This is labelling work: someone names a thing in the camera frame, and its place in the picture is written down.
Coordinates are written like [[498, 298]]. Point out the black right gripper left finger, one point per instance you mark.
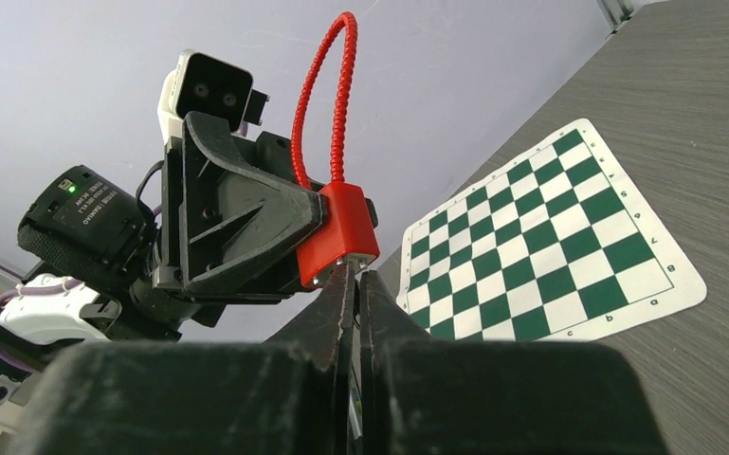
[[287, 395]]

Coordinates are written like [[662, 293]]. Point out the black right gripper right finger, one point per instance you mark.
[[424, 395]]

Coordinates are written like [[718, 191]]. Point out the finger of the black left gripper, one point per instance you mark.
[[240, 224]]

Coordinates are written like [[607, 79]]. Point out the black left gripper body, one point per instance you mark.
[[169, 302]]

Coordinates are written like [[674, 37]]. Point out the red cable padlock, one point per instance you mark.
[[349, 227]]

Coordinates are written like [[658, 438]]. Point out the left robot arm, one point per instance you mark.
[[93, 241]]

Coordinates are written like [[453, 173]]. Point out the green white chessboard mat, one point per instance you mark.
[[557, 244]]

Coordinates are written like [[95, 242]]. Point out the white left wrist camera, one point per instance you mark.
[[201, 83]]

